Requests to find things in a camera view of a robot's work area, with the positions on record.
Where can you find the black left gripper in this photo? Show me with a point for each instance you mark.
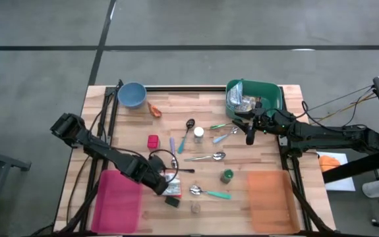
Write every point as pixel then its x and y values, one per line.
pixel 157 184

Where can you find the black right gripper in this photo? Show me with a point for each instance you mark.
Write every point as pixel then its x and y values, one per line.
pixel 263 121

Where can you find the clear yellow snack packet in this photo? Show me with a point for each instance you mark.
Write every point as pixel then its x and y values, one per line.
pixel 248 103

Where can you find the red ramen noodle packet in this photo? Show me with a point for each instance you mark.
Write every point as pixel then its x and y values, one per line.
pixel 175 188

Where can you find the green pepper spice tin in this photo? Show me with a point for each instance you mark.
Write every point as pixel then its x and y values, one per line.
pixel 172 201

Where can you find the plain silver spoon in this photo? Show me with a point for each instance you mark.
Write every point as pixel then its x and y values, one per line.
pixel 219 156

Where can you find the white lid spice jar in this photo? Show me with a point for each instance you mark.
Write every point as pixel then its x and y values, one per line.
pixel 198 132

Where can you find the green lid oregano jar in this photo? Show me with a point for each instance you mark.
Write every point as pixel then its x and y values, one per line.
pixel 227 175

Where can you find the orange brown snack packet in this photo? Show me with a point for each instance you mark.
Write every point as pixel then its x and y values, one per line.
pixel 155 111

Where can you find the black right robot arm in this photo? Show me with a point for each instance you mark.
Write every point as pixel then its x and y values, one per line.
pixel 324 135

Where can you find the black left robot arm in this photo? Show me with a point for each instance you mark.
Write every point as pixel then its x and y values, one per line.
pixel 103 149

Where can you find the green plastic bin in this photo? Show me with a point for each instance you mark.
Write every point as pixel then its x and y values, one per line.
pixel 268 95

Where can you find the pink plastic tray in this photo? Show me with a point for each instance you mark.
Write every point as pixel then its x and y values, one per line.
pixel 116 204

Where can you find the orange plastic tray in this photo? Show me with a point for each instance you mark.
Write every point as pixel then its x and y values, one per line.
pixel 271 204

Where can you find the blue bowl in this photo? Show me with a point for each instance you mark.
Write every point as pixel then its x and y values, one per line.
pixel 132 95

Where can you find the orange cloth object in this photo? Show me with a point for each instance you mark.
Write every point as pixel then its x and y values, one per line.
pixel 329 164

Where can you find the white paper sheet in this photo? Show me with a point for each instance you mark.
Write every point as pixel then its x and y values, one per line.
pixel 340 182

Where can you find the black metal beam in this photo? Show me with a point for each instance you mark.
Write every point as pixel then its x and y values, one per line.
pixel 357 169

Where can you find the dark metal table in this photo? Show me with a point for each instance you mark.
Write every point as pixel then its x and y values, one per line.
pixel 11 162

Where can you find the black aluminium table frame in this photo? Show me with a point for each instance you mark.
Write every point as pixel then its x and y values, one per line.
pixel 186 89

